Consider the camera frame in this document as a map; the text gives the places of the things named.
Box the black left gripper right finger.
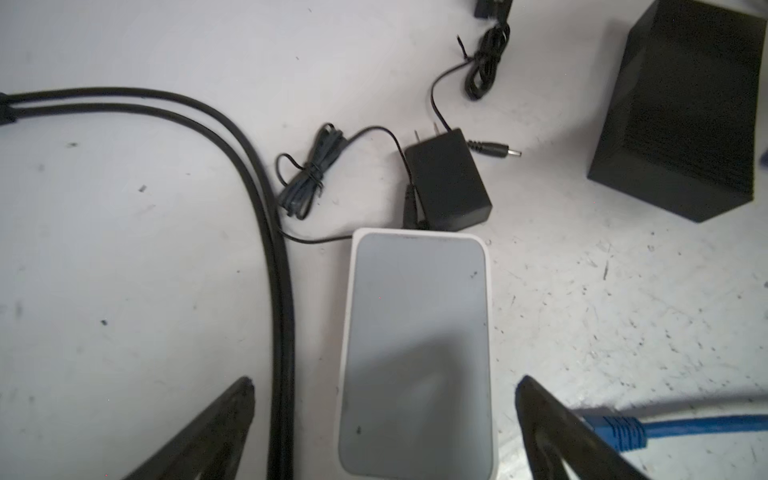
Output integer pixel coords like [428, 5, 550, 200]
[515, 375, 645, 479]

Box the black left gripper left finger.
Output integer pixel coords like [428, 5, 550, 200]
[127, 376, 255, 480]

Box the blue ethernet cable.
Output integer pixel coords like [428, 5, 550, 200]
[575, 407, 768, 452]

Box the black power adapter with cable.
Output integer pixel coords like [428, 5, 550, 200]
[275, 123, 504, 232]

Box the black ethernet cable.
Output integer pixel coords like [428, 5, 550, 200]
[0, 86, 296, 480]
[0, 101, 289, 480]

